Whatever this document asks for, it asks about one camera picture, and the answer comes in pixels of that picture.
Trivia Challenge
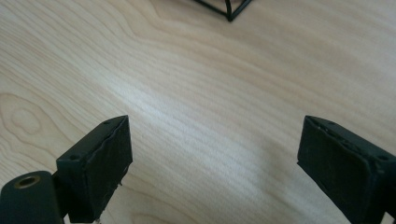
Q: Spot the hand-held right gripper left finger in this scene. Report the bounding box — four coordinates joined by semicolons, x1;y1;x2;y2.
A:
55;114;134;224

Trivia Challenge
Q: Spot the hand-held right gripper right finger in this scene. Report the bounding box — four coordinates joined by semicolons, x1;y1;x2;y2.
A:
296;115;396;224

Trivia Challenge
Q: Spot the black wire rack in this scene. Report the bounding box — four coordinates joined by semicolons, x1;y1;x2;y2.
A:
192;0;254;23

